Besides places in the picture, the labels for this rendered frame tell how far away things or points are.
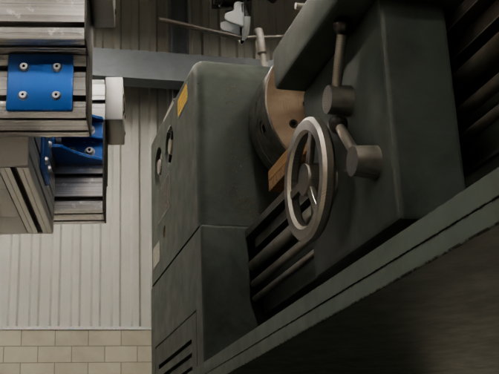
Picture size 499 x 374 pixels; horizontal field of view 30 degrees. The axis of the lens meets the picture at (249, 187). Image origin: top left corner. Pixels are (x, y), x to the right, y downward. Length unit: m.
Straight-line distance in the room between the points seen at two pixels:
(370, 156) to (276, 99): 0.85
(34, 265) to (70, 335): 1.00
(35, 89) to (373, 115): 0.50
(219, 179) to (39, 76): 0.69
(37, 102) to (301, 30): 0.38
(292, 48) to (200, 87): 0.79
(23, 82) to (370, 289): 0.61
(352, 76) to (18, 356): 10.67
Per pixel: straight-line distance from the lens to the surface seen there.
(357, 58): 1.11
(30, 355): 11.67
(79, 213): 1.76
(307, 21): 1.18
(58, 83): 1.32
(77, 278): 11.90
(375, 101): 1.05
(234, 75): 2.03
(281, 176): 1.64
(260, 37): 2.18
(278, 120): 1.84
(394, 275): 0.89
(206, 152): 1.94
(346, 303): 1.00
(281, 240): 1.68
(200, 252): 1.87
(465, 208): 0.77
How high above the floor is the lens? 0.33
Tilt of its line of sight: 19 degrees up
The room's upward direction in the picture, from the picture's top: 2 degrees counter-clockwise
